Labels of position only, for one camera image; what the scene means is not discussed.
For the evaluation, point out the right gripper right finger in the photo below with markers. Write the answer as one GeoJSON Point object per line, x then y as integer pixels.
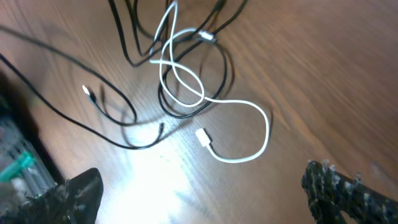
{"type": "Point", "coordinates": [329, 193]}

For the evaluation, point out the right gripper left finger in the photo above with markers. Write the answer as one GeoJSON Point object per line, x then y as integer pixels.
{"type": "Point", "coordinates": [77, 200]}

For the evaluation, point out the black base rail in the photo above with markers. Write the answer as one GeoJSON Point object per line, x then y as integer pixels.
{"type": "Point", "coordinates": [27, 169]}

